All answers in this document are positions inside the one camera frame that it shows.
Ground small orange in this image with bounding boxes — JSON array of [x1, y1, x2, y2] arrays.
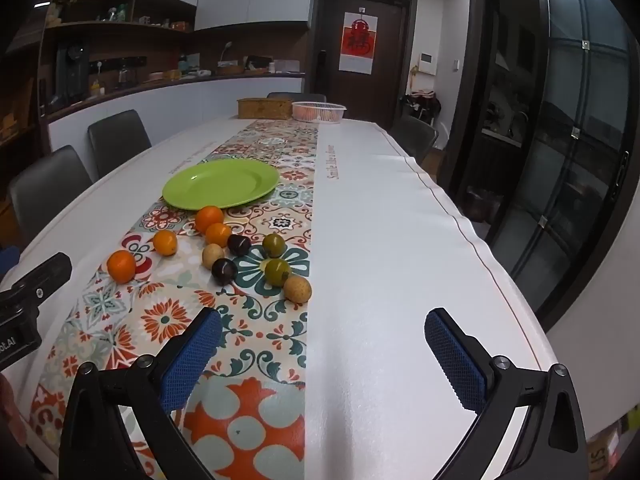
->
[[152, 230, 179, 257]]

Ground black coffee machine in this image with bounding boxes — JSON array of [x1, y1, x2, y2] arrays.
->
[[55, 42, 91, 103]]

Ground white patterned tablecloth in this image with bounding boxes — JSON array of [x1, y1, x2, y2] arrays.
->
[[0, 117, 557, 480]]

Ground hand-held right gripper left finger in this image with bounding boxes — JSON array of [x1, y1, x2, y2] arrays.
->
[[59, 306, 223, 480]]

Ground woven rectangular box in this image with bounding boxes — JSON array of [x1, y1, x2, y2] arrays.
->
[[237, 97, 293, 120]]

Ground green plate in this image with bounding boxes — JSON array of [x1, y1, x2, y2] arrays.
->
[[162, 159, 281, 210]]

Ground pile of clothes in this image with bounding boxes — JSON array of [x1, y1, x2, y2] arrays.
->
[[402, 91, 442, 123]]

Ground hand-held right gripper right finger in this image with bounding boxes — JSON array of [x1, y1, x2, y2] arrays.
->
[[424, 307, 588, 480]]

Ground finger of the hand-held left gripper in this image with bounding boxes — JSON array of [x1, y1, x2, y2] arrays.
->
[[12, 252, 73, 302]]

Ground grey dining chair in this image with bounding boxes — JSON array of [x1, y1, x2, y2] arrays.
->
[[7, 145, 93, 248], [392, 115, 439, 166], [266, 92, 327, 104], [88, 109, 152, 178]]

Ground white kitchen counter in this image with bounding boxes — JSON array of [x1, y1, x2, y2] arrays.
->
[[45, 71, 306, 136]]

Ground large orange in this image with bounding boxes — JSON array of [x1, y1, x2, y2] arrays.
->
[[194, 205, 225, 235]]

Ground dark wooden door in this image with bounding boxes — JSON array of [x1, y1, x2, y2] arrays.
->
[[310, 0, 418, 128]]

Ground red wall poster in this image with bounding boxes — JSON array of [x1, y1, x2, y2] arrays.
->
[[338, 11, 379, 73]]

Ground cardboard box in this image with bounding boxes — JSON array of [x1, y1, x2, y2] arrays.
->
[[587, 405, 640, 476]]

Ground pink plastic basket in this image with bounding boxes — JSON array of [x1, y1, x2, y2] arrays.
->
[[291, 101, 348, 124]]

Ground glass sliding door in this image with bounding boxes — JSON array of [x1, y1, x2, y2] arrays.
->
[[470, 0, 640, 331]]

